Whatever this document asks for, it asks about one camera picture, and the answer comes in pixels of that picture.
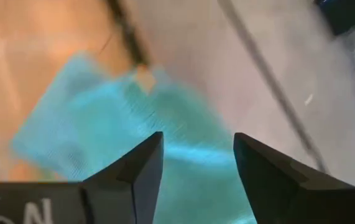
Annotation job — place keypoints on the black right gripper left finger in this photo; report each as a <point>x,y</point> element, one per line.
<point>124,193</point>

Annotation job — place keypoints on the black aluminium table frame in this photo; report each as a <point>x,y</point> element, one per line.
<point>130,37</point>

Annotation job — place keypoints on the teal green microfiber towel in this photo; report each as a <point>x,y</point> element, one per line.
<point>192,124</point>

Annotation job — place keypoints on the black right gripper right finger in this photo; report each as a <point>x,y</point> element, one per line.
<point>273,186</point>

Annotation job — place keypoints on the aqua microfiber towel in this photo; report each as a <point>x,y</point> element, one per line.
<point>71,118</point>

